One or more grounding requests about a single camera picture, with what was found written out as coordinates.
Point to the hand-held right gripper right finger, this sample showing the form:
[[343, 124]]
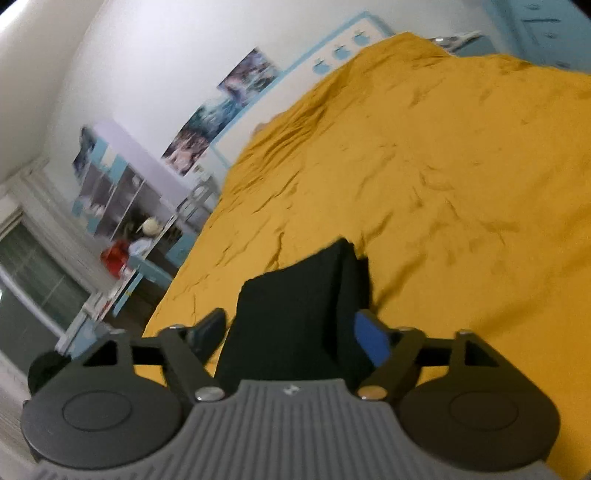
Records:
[[371, 339]]

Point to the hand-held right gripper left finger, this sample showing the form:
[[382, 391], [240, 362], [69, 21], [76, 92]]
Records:
[[207, 332]]

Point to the black garment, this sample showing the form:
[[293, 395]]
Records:
[[295, 314]]

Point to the light blue desk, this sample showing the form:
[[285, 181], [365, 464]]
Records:
[[152, 270]]

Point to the red object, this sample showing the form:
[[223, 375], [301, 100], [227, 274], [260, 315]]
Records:
[[115, 256]]

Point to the white round object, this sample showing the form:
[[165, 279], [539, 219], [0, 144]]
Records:
[[150, 226]]

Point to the white chair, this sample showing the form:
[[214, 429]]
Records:
[[198, 198]]

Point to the mustard yellow blanket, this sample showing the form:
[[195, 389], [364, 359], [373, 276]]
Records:
[[438, 184]]

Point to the window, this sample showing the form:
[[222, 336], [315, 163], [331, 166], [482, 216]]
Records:
[[32, 272]]

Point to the lilac and blue shelf unit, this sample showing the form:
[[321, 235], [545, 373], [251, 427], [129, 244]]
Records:
[[124, 161]]

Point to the white and blue headboard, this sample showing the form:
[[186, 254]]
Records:
[[323, 50]]

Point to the light blue dresser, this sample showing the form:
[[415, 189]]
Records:
[[540, 27]]

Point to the pale figures wall poster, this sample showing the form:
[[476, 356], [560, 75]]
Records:
[[187, 150]]

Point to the teal wall poster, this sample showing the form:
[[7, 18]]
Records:
[[212, 115]]

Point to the purple wall poster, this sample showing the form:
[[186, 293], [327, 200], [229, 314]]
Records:
[[249, 76]]

